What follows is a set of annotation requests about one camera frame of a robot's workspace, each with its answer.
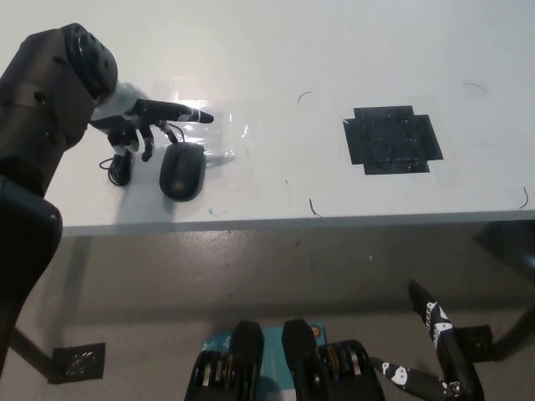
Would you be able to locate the black tape patch on table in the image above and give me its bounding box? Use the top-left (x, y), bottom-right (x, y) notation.
top-left (341, 104), bottom-right (445, 176)

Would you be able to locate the black table leg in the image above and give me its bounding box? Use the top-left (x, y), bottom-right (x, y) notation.
top-left (471, 221), bottom-right (535, 363)
top-left (12, 327), bottom-right (58, 379)

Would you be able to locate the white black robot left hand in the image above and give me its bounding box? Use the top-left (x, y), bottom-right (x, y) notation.
top-left (89, 81), bottom-right (215, 164)

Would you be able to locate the clear plastic film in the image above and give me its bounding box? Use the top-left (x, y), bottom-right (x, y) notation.
top-left (166, 98), bottom-right (252, 168)

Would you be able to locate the black computer mouse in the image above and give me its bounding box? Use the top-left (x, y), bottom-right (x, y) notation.
top-left (158, 142), bottom-right (206, 203)

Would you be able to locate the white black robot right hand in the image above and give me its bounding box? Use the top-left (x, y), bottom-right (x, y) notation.
top-left (370, 279), bottom-right (487, 401)

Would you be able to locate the black floor tape patch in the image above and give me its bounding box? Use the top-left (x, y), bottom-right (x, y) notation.
top-left (47, 342), bottom-right (107, 384)
top-left (453, 324), bottom-right (497, 363)

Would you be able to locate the black mouse cable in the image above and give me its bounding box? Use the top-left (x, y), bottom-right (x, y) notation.
top-left (98, 124), bottom-right (187, 187)

